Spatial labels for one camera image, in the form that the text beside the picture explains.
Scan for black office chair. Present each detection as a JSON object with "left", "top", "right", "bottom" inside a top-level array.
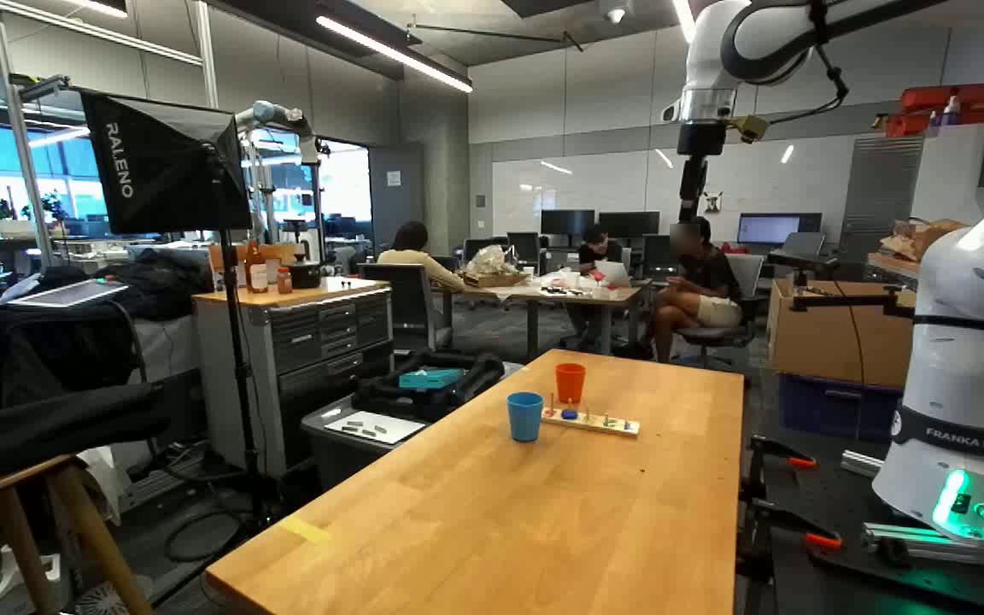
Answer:
[{"left": 355, "top": 263, "right": 439, "bottom": 356}]

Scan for long ceiling light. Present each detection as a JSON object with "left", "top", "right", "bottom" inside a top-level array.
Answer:
[{"left": 310, "top": 9, "right": 479, "bottom": 98}]

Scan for wooden stool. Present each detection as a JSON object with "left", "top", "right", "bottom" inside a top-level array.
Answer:
[{"left": 0, "top": 452, "right": 156, "bottom": 615}]

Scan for orange handled clamp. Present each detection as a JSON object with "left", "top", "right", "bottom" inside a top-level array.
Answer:
[
  {"left": 745, "top": 434, "right": 823, "bottom": 477},
  {"left": 741, "top": 498, "right": 846, "bottom": 565}
]

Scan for grey equipment case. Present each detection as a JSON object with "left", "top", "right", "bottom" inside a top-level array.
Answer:
[{"left": 296, "top": 397, "right": 429, "bottom": 491}]

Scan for orange plastic cup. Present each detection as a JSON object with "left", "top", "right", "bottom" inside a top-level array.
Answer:
[{"left": 553, "top": 358, "right": 588, "bottom": 410}]

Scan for open laptop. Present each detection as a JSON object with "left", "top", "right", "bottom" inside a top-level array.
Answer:
[{"left": 0, "top": 275, "right": 133, "bottom": 315}]

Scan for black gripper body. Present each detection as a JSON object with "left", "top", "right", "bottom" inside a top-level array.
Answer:
[{"left": 677, "top": 121, "right": 731, "bottom": 195}]

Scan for metal pole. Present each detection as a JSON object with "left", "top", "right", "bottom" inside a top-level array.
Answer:
[{"left": 0, "top": 6, "right": 61, "bottom": 275}]

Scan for lit computer monitor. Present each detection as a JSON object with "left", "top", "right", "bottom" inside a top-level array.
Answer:
[{"left": 735, "top": 207, "right": 825, "bottom": 254}]

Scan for seated person beige top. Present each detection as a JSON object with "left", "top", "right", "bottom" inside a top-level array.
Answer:
[{"left": 372, "top": 220, "right": 471, "bottom": 297}]

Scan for seated person dark shirt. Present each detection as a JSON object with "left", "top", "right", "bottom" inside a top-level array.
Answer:
[{"left": 638, "top": 214, "right": 749, "bottom": 361}]

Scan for blue plastic cup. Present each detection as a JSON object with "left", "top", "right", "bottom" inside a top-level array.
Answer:
[{"left": 505, "top": 389, "right": 545, "bottom": 448}]

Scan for black cloth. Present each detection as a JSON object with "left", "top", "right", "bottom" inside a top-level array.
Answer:
[{"left": 0, "top": 289, "right": 174, "bottom": 496}]

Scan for yellow tape strip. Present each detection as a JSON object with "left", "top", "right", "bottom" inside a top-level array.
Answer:
[{"left": 281, "top": 515, "right": 337, "bottom": 549}]

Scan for black bag with teal item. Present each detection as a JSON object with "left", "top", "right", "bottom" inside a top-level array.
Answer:
[{"left": 350, "top": 350, "right": 510, "bottom": 426}]

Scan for orange bottles on cabinet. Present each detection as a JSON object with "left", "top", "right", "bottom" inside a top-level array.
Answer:
[{"left": 207, "top": 239, "right": 305, "bottom": 297}]

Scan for black softbox light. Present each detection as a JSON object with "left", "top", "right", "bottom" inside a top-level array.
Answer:
[{"left": 79, "top": 88, "right": 255, "bottom": 239}]

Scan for grey drawer cabinet wooden top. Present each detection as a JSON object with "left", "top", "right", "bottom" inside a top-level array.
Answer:
[{"left": 191, "top": 277, "right": 395, "bottom": 483}]

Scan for black light stand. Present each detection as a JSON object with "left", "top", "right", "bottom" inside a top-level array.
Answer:
[{"left": 215, "top": 227, "right": 265, "bottom": 490}]

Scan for cardboard box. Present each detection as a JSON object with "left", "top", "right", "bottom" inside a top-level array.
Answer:
[{"left": 766, "top": 275, "right": 920, "bottom": 397}]

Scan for seated person black top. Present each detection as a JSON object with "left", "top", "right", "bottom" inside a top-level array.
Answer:
[{"left": 572, "top": 222, "right": 629, "bottom": 277}]

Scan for wooden strip with coloured dots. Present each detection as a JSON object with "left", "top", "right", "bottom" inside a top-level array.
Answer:
[{"left": 538, "top": 402, "right": 645, "bottom": 440}]

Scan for blue storage bin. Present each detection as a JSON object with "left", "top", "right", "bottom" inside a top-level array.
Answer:
[{"left": 776, "top": 373, "right": 908, "bottom": 448}]

